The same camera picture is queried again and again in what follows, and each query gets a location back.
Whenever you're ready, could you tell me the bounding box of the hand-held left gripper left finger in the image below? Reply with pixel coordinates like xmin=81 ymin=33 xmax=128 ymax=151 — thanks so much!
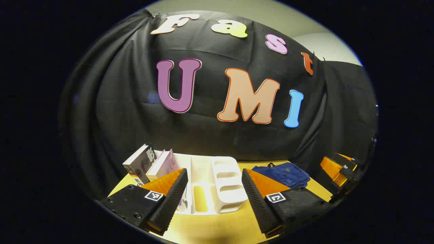
xmin=99 ymin=168 xmax=189 ymax=237

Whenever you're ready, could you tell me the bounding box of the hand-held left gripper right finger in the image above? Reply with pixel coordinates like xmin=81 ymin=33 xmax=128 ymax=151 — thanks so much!
xmin=241 ymin=168 xmax=335 ymax=239

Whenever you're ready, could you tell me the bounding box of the pink cover book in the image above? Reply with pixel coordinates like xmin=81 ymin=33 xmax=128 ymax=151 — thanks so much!
xmin=146 ymin=149 xmax=180 ymax=182

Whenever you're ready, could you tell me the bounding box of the white plastic bookshelf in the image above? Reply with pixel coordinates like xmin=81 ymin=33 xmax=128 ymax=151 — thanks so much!
xmin=154 ymin=151 xmax=249 ymax=216

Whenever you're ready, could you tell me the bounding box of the blue schoolbag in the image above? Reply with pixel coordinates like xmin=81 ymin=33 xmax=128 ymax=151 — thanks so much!
xmin=252 ymin=163 xmax=311 ymax=189

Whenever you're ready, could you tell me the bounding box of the grey cover book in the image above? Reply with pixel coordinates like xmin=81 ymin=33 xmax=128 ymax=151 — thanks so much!
xmin=122 ymin=144 xmax=157 ymax=187

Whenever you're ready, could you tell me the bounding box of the black backdrop cloth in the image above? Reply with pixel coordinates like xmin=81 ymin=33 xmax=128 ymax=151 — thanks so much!
xmin=59 ymin=9 xmax=378 ymax=204

